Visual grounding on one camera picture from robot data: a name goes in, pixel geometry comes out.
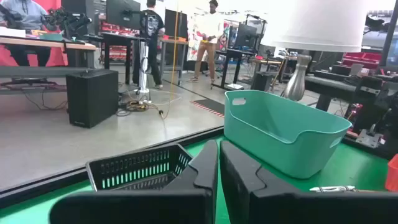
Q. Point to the red backdrop cloth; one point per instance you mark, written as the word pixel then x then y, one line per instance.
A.
pixel 59 57

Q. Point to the small black box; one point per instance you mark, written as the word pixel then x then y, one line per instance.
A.
pixel 261 81

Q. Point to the orange mesh basket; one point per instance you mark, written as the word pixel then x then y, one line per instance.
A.
pixel 392 174

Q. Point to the tall teal plastic bin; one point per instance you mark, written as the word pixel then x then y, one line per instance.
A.
pixel 280 149

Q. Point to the black mesh basket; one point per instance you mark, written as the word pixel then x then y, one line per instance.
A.
pixel 136 168

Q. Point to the small black monitor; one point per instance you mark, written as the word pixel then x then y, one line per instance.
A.
pixel 245 35

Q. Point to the black background desk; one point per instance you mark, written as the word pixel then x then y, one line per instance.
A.
pixel 233 52

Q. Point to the long black table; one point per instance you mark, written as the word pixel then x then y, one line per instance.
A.
pixel 332 85

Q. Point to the large black monitor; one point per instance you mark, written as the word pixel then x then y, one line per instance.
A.
pixel 122 12

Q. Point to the black speaker box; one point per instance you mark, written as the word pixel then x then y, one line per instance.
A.
pixel 91 99

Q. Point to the silver mounting bracket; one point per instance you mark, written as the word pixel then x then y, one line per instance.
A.
pixel 370 138

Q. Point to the hazard striped floor mat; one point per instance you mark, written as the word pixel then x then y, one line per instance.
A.
pixel 211 106

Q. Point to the white power pole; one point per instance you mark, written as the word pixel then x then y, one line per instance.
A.
pixel 143 68

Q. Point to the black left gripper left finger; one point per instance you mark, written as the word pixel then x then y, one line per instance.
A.
pixel 208 174

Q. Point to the person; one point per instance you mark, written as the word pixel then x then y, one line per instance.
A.
pixel 25 14
pixel 211 25
pixel 152 21

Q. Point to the black background table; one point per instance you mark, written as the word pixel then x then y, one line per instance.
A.
pixel 121 35

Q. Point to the white crayon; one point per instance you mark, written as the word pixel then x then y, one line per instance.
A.
pixel 332 188

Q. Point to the white shade silver table lamp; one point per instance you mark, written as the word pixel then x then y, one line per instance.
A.
pixel 311 25

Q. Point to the wooden top desk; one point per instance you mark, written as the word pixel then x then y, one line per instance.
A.
pixel 46 43

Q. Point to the red storage bins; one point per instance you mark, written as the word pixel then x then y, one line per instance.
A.
pixel 362 59

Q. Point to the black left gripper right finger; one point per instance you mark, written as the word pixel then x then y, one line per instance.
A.
pixel 236 180

